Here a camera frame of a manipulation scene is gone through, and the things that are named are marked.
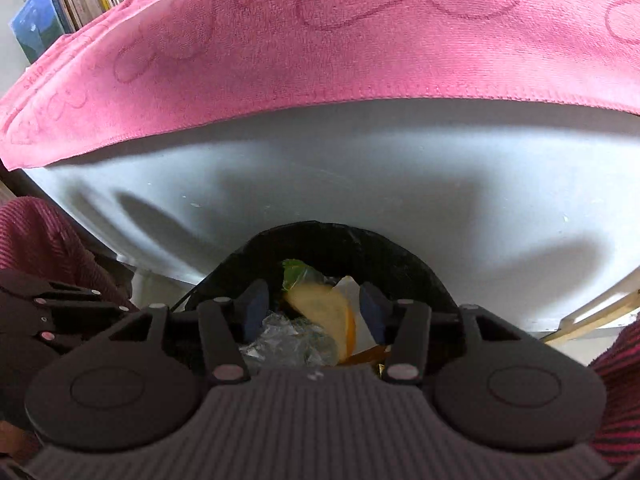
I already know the white blue paper packet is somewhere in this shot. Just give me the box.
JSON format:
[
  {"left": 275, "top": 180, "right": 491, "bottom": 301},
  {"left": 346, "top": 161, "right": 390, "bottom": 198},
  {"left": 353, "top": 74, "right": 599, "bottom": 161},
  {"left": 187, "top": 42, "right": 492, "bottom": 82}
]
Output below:
[{"left": 332, "top": 275, "right": 379, "bottom": 356}]

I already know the orange peel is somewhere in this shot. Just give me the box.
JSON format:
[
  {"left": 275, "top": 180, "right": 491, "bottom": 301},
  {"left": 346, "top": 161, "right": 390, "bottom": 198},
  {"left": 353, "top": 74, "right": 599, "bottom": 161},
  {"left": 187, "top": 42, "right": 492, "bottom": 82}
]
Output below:
[{"left": 285, "top": 284, "right": 356, "bottom": 362}]

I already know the clear plastic bag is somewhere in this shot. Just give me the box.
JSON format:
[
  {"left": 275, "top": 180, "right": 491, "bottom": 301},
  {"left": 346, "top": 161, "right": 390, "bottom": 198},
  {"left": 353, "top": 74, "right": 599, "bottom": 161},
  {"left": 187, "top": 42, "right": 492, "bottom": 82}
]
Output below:
[{"left": 240, "top": 312, "right": 338, "bottom": 374}]

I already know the green white candy wrapper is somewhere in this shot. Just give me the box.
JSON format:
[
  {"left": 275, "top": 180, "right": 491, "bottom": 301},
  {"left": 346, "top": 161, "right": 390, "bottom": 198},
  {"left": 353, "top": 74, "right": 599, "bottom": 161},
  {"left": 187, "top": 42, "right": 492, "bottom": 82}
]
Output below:
[{"left": 282, "top": 259, "right": 326, "bottom": 292}]

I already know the row of books beside crate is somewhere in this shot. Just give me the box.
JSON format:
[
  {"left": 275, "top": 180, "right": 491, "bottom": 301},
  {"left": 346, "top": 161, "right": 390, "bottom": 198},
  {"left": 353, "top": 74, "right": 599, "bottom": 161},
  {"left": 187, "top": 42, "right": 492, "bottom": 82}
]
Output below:
[{"left": 8, "top": 0, "right": 124, "bottom": 65}]

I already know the maroon striped trouser leg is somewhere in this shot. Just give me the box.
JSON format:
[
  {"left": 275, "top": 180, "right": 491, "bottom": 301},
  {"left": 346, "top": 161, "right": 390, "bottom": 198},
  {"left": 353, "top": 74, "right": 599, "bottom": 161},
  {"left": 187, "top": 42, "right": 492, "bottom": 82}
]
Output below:
[{"left": 1, "top": 197, "right": 134, "bottom": 309}]

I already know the black trash bin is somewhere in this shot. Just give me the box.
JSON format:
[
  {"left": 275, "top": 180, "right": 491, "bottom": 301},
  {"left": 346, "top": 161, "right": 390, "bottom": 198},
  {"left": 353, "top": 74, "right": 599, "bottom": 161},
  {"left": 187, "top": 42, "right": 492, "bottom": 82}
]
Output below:
[{"left": 190, "top": 221, "right": 457, "bottom": 320}]

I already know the white table front panel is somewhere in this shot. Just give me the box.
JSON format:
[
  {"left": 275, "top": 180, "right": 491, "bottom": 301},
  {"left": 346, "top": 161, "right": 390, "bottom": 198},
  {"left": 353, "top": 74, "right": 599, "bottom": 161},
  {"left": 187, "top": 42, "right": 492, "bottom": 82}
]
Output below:
[{"left": 29, "top": 100, "right": 639, "bottom": 332}]

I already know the pink bunny pattern cloth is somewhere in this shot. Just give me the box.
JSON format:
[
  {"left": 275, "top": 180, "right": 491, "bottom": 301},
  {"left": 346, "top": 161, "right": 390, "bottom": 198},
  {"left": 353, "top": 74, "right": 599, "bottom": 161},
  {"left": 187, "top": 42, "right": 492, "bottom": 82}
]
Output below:
[{"left": 1, "top": 0, "right": 639, "bottom": 170}]

